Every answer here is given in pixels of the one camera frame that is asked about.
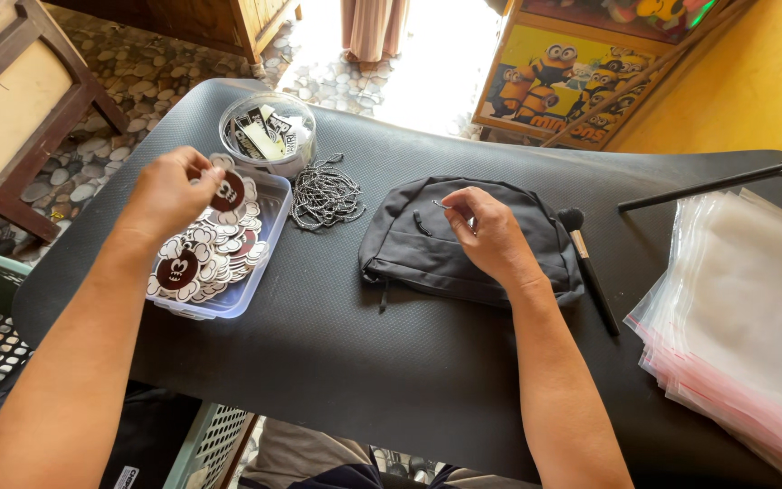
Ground person's right hand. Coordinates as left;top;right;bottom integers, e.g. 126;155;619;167
441;186;547;288

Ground person's left hand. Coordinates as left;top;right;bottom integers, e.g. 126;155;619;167
118;144;228;244

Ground brown round cartoon tag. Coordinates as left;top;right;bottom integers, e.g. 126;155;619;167
205;153;259;226

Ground heap of black white labels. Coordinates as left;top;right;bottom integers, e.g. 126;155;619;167
227;105;312;163

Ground clear round plastic container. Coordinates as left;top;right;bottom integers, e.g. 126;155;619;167
219;91;318;179

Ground pile of brown cartoon tags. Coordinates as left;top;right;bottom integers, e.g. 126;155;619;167
147;204;270;304

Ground clear rectangular plastic tray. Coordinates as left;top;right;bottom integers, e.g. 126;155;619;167
146;166;294;321

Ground brown wooden cabinet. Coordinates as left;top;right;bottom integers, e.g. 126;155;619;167
43;0;304;66

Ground brown wooden chair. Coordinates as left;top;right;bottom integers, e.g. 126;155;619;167
0;0;131;245

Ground striped curtain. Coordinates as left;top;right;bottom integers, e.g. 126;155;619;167
340;0;411;64

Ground grey fabric pouch bag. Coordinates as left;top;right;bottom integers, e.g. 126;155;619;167
358;176;586;315

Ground black bag with white label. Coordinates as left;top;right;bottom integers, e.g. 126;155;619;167
0;379;203;489

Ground black textured mat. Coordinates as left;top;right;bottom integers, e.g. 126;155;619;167
11;77;782;489

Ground person's legs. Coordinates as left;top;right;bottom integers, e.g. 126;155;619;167
238;416;543;489

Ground yellow cartoon poster board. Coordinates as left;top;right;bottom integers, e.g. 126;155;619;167
472;23;678;152

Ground black makeup brush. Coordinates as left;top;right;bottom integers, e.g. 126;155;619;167
557;206;622;338

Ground dark cartoon poster board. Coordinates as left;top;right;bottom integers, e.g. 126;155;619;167
519;0;726;46

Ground black metal rod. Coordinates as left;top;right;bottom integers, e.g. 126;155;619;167
618;153;782;214

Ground stack of clear zip bags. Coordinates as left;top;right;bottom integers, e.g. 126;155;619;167
623;188;782;489

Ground heap of metal ball chains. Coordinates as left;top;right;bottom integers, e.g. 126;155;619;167
288;153;367;232

